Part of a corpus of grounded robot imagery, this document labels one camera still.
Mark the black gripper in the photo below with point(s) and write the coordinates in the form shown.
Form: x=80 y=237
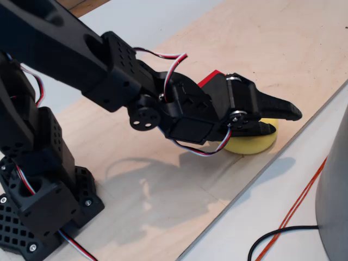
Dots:
x=240 y=95

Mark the yellow round foam disc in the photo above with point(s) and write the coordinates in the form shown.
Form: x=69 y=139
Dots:
x=250 y=146

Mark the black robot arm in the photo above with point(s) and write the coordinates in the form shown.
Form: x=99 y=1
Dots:
x=68 y=54

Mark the red square marker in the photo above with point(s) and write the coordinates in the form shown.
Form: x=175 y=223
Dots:
x=208 y=80

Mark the grey round lamp base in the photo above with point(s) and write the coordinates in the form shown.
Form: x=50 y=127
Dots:
x=334 y=190

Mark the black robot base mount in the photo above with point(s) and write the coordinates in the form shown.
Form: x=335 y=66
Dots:
x=49 y=206

